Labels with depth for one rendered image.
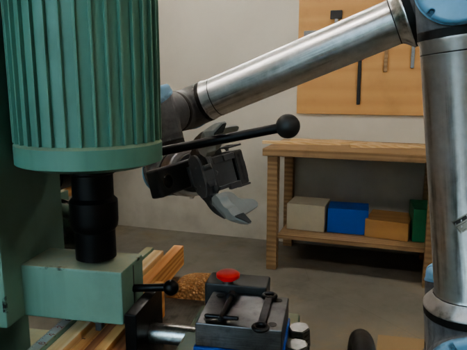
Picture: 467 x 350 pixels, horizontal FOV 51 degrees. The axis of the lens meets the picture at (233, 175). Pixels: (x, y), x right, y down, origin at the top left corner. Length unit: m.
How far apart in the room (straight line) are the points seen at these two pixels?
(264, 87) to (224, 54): 3.00
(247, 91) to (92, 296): 0.55
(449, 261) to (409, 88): 2.92
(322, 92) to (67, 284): 3.27
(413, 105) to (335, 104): 0.55
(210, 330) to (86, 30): 0.35
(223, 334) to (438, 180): 0.45
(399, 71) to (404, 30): 2.78
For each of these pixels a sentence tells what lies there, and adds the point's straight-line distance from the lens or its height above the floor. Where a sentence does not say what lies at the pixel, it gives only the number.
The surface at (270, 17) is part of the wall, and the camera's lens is 3.90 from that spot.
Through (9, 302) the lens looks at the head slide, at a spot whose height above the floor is 1.00.
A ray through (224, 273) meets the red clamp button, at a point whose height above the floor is 1.02.
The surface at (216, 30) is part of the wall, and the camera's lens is 4.02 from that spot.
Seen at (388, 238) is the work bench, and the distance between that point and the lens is 3.42.
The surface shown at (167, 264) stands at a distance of 0.90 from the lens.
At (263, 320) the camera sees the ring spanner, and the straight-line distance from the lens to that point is 0.55.
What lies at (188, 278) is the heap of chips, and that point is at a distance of 0.87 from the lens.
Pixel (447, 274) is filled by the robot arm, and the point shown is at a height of 0.95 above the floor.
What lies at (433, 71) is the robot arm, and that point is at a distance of 0.81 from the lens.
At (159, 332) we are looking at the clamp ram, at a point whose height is 0.96.
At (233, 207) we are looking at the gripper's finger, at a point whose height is 1.07.
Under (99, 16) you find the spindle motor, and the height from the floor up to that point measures 1.33.
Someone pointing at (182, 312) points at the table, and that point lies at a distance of 0.81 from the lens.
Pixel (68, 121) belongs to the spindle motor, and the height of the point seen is 1.22.
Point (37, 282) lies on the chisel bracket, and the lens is 0.67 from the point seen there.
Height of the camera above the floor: 1.26
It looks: 10 degrees down
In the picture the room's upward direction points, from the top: straight up
